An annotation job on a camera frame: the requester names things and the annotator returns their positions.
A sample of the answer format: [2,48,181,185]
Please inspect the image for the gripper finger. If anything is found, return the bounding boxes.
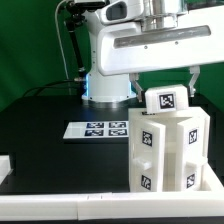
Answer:
[129,73,144,102]
[188,66,200,97]

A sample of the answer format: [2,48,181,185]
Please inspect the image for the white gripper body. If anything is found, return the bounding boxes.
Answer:
[97,0,224,76]

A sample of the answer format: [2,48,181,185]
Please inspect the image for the white cabinet top block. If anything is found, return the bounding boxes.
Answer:
[145,85,189,114]

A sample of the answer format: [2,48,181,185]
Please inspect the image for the white cabinet door panel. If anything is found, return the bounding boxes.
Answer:
[175,117,207,191]
[129,119,166,192]

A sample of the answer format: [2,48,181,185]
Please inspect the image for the white cabinet body box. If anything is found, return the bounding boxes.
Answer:
[128,107,210,192]

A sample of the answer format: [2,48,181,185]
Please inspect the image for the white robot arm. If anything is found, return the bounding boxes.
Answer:
[83,0,224,104]

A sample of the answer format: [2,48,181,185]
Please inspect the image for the black camera stand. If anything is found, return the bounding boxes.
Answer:
[59,0,108,83]

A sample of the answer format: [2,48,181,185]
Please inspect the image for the black cable bundle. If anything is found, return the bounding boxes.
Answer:
[21,79,88,98]

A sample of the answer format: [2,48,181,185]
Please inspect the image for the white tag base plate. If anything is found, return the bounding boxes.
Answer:
[63,121,129,140]

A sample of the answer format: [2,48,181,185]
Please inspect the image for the white cable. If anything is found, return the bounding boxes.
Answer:
[54,0,71,80]

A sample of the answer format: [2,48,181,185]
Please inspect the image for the white obstacle fence frame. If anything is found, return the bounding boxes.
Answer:
[0,166,224,221]

